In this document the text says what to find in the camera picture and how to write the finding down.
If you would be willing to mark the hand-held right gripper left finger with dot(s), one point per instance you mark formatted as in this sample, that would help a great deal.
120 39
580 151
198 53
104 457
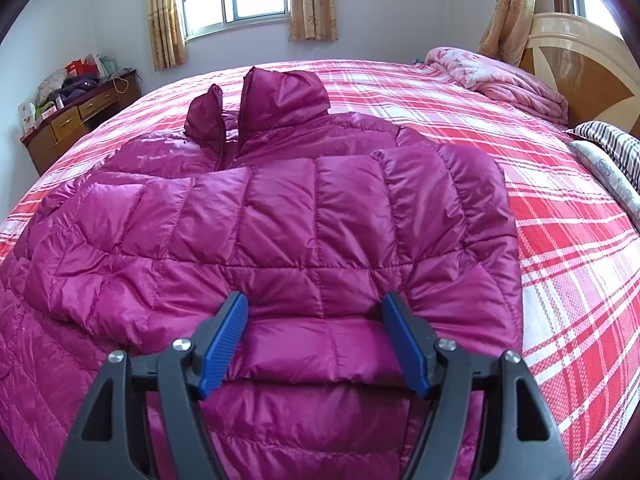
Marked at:
225 340

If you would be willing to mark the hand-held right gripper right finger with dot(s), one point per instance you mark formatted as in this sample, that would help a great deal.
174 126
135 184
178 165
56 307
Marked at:
406 340

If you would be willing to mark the magenta puffer jacket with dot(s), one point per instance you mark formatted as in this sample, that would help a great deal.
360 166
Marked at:
300 220

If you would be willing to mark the pile of clothes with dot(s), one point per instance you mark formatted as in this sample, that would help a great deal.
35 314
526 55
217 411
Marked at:
67 87

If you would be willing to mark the bed with red plaid sheet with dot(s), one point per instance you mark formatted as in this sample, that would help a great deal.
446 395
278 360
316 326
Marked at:
575 285

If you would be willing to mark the grey floral pillow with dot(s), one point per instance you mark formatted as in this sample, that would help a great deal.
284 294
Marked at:
607 172

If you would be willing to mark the wooden desk with drawers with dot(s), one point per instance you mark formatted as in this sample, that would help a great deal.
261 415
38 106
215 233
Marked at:
65 127

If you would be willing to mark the pink floral quilt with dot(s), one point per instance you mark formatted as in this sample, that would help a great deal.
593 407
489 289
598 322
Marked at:
500 82

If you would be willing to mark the striped pillow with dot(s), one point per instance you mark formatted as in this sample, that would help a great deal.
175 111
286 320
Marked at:
617 147

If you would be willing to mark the white carton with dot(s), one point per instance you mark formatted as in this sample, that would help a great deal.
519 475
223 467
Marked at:
27 117

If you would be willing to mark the red gift box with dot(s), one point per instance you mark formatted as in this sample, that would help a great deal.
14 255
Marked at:
80 67

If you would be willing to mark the wooden bed headboard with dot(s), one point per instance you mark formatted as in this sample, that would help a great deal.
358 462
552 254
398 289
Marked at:
585 70

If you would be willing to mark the yellow patterned curtain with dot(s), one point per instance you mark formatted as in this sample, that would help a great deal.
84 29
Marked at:
162 15
312 0
510 10

